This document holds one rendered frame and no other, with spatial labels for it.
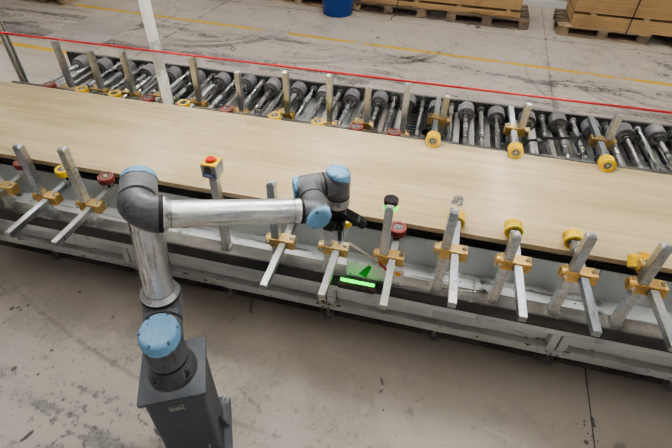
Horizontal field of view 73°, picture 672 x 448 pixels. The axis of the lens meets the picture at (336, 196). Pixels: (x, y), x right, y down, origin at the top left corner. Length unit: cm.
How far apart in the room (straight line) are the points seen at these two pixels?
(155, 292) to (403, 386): 142
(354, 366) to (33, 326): 189
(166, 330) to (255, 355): 99
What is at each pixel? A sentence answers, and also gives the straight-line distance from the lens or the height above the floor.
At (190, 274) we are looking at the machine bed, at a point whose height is 16.
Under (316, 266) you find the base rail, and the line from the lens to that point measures 217.
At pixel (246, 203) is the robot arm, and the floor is 137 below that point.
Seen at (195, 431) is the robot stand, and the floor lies 28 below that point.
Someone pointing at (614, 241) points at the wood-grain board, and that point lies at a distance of 238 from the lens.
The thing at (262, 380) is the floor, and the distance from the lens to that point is 266.
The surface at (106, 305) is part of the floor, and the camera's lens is 320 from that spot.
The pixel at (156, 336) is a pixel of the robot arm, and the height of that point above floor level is 87.
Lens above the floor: 232
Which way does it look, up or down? 39 degrees down
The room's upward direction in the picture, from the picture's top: 1 degrees clockwise
